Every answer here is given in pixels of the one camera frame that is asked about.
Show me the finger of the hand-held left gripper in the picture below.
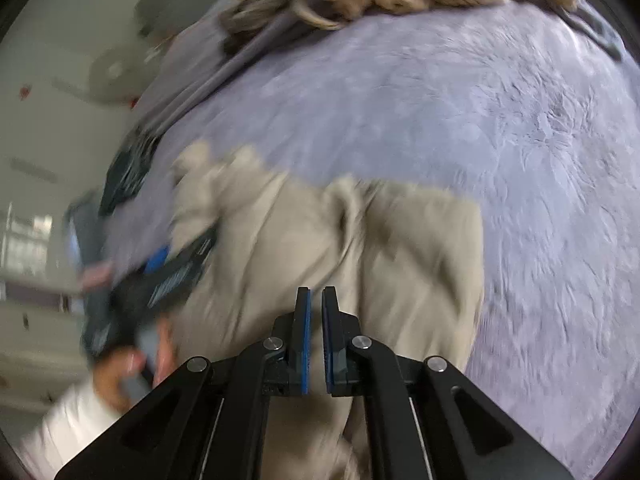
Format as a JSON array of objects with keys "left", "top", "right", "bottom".
[{"left": 143, "top": 245, "right": 173, "bottom": 276}]

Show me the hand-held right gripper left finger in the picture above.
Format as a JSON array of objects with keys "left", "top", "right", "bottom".
[{"left": 54, "top": 286, "right": 312, "bottom": 480}]

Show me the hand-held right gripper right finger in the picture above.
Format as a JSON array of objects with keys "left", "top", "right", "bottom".
[{"left": 321, "top": 286, "right": 576, "bottom": 480}]

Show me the beige puffer jacket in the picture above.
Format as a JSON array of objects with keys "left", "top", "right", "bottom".
[{"left": 170, "top": 141, "right": 485, "bottom": 480}]

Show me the person's left forearm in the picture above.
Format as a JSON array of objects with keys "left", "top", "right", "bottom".
[{"left": 19, "top": 374, "right": 127, "bottom": 480}]

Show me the person's left hand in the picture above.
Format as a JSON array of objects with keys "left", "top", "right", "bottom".
[{"left": 92, "top": 317, "right": 177, "bottom": 412}]

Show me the dark fringed scarf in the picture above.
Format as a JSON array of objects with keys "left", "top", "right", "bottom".
[{"left": 98, "top": 132, "right": 162, "bottom": 217}]

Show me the white floor fan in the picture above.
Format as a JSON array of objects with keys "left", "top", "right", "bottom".
[{"left": 89, "top": 42, "right": 152, "bottom": 107}]

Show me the lavender grey garment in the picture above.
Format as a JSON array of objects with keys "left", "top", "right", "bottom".
[{"left": 136, "top": 4, "right": 312, "bottom": 137}]

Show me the grey-brown fuzzy garment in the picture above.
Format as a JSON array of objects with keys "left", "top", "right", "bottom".
[{"left": 219, "top": 0, "right": 283, "bottom": 48}]

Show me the purple fuzzy blanket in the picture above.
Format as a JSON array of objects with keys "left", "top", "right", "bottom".
[{"left": 100, "top": 0, "right": 640, "bottom": 477}]

